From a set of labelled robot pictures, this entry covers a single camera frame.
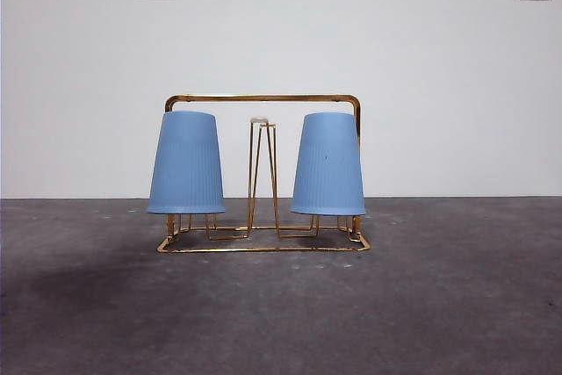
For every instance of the blue ribbed plastic cup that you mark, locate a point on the blue ribbed plastic cup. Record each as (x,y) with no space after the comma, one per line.
(328,173)
(186,168)

